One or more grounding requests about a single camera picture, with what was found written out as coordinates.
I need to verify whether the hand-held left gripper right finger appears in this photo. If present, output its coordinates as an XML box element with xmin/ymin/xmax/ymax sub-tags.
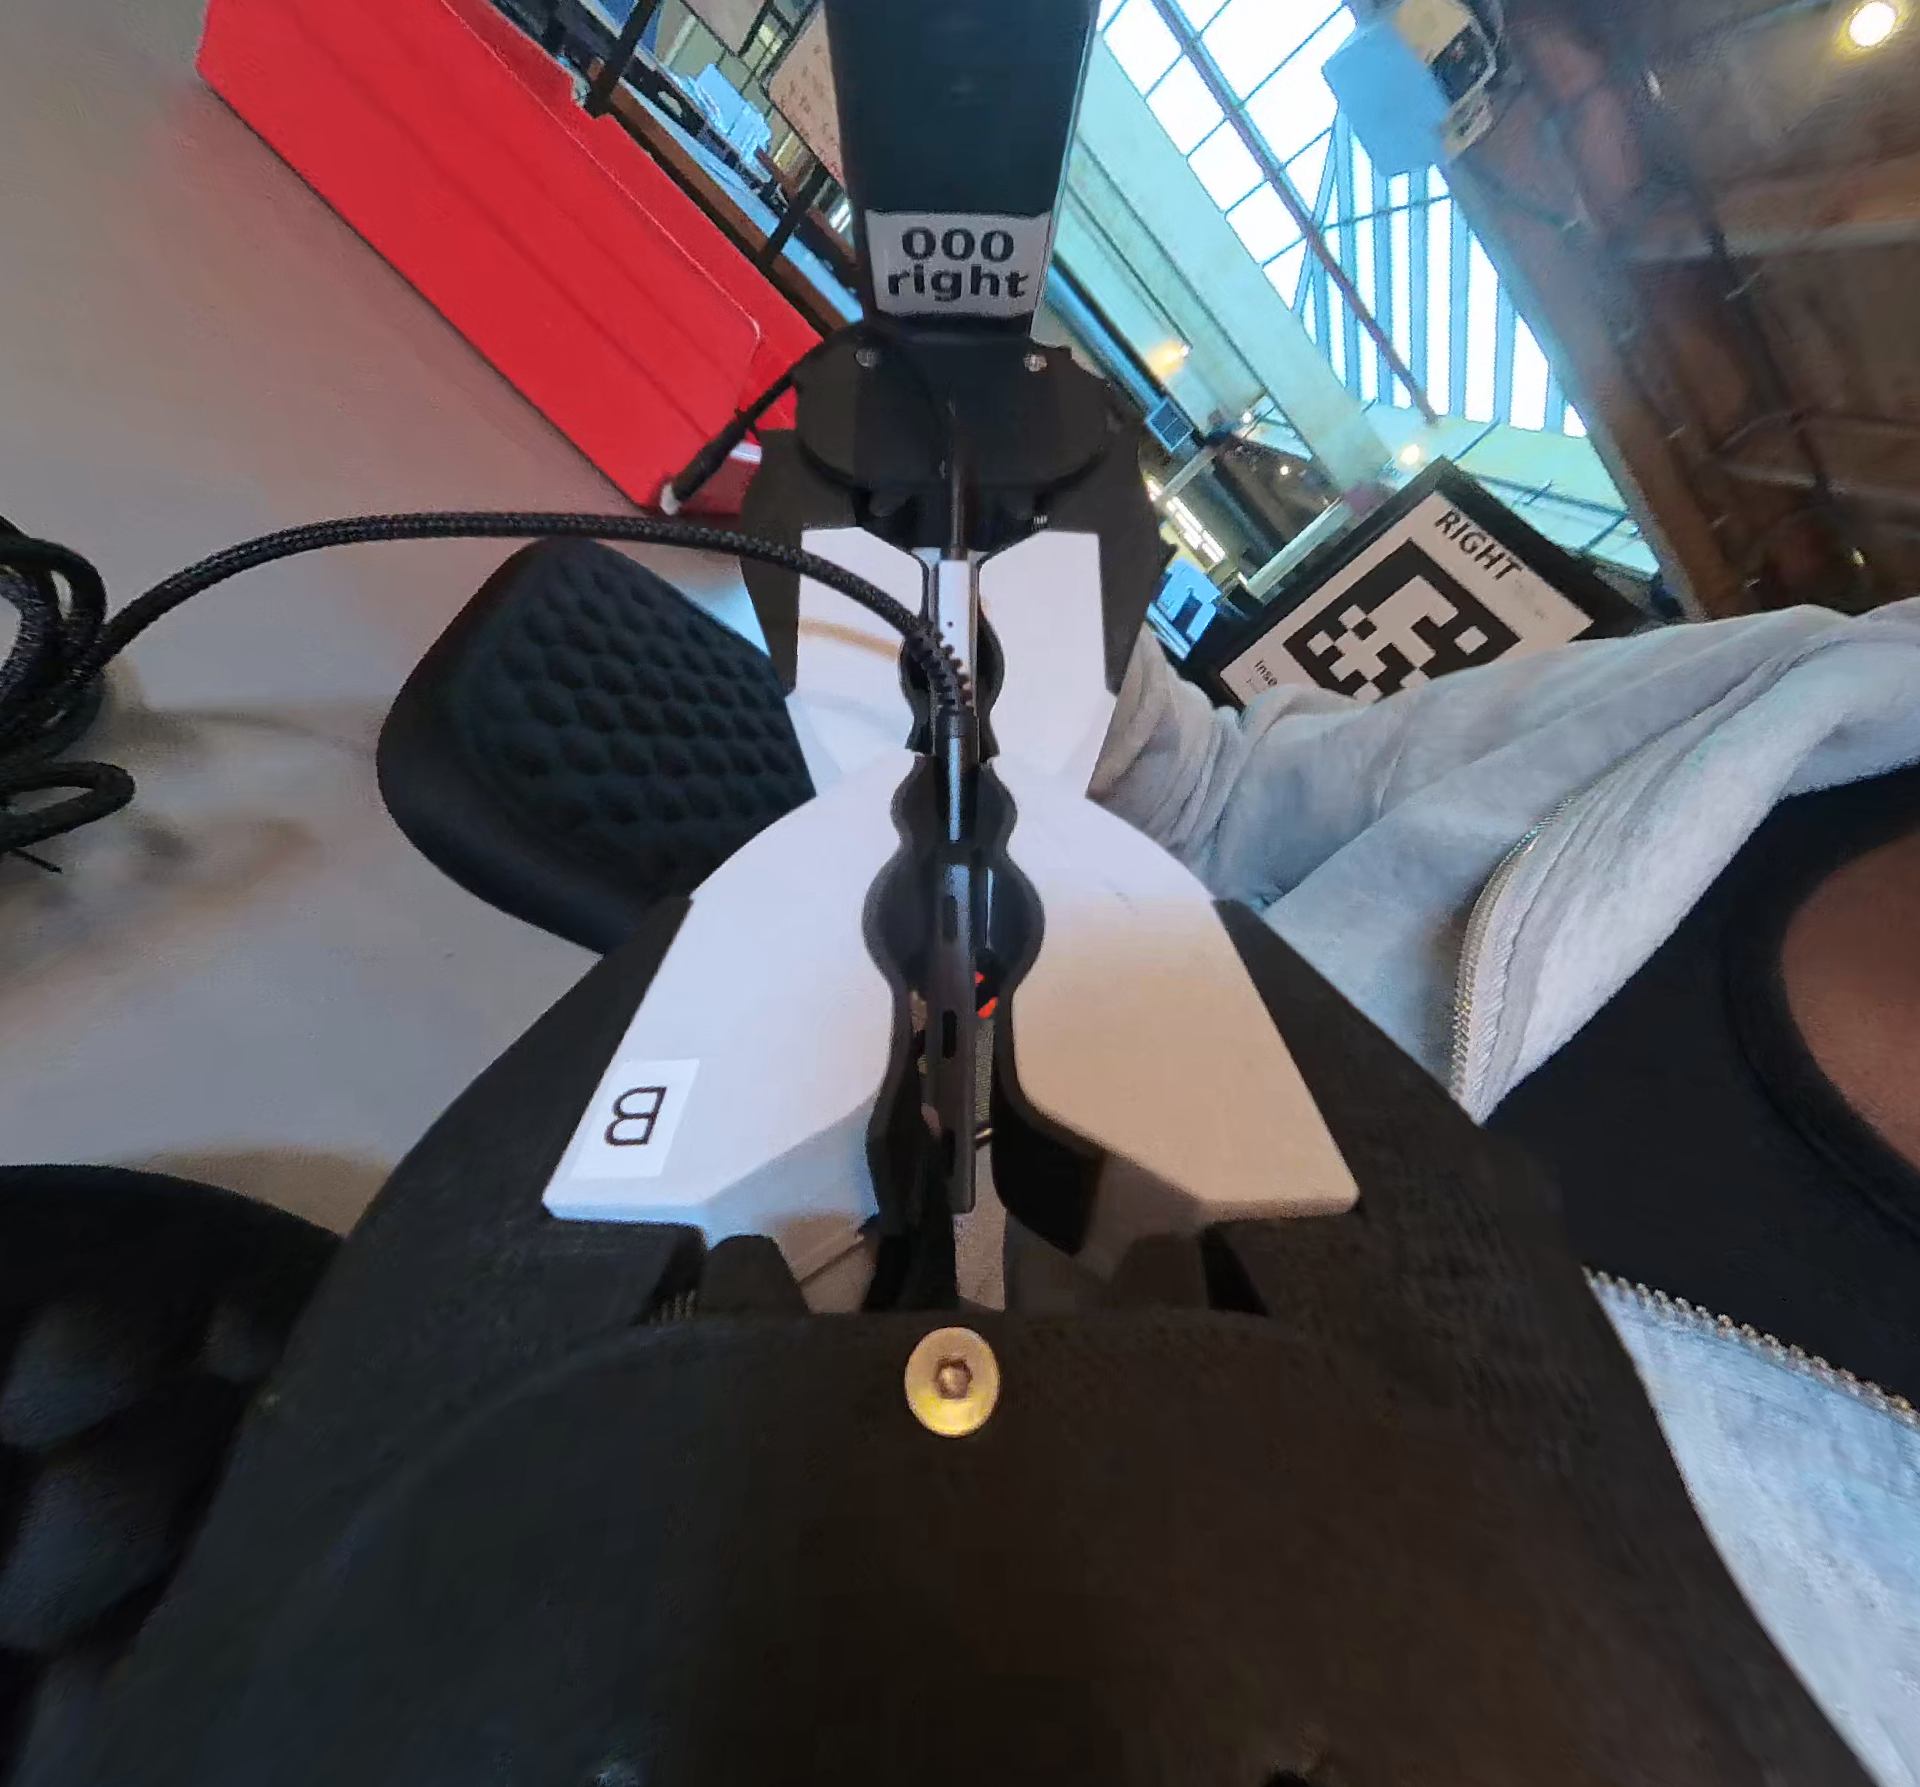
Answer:
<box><xmin>982</xmin><ymin>761</ymin><xmax>1362</xmax><ymax>1311</ymax></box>

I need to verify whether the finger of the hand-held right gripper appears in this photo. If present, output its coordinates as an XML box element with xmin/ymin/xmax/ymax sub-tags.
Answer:
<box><xmin>972</xmin><ymin>523</ymin><xmax>1131</xmax><ymax>799</ymax></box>
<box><xmin>793</xmin><ymin>529</ymin><xmax>940</xmax><ymax>801</ymax></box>

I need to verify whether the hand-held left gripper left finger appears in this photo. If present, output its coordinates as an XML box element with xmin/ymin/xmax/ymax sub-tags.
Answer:
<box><xmin>543</xmin><ymin>761</ymin><xmax>942</xmax><ymax>1311</ymax></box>

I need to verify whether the short black hub cable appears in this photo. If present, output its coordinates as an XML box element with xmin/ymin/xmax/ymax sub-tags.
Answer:
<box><xmin>664</xmin><ymin>371</ymin><xmax>807</xmax><ymax>517</ymax></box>

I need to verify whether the black braided usb-c cable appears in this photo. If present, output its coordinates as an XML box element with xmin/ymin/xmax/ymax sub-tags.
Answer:
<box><xmin>0</xmin><ymin>509</ymin><xmax>993</xmax><ymax>865</ymax></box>

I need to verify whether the person's right forearm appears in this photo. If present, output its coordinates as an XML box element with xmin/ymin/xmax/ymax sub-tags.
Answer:
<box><xmin>1093</xmin><ymin>623</ymin><xmax>1502</xmax><ymax>919</ymax></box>

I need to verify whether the small handwritten whiteboard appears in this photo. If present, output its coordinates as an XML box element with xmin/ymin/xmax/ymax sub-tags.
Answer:
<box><xmin>764</xmin><ymin>6</ymin><xmax>848</xmax><ymax>189</ymax></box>

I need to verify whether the black honeycomb mesh pad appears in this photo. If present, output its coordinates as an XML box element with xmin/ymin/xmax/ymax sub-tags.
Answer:
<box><xmin>374</xmin><ymin>537</ymin><xmax>822</xmax><ymax>951</ymax></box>

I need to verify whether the glass skylight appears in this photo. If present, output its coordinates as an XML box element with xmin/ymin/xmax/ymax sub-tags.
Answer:
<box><xmin>1050</xmin><ymin>0</ymin><xmax>1593</xmax><ymax>441</ymax></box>

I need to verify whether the red plastic bin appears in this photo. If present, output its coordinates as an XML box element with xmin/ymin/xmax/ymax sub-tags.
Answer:
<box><xmin>195</xmin><ymin>0</ymin><xmax>825</xmax><ymax>517</ymax></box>

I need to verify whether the person's black shirt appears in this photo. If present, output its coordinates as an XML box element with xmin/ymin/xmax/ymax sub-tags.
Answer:
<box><xmin>1476</xmin><ymin>767</ymin><xmax>1920</xmax><ymax>1417</ymax></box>

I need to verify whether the person in grey hoodie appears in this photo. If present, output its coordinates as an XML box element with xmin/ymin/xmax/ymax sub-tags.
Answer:
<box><xmin>1260</xmin><ymin>599</ymin><xmax>1920</xmax><ymax>1787</ymax></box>

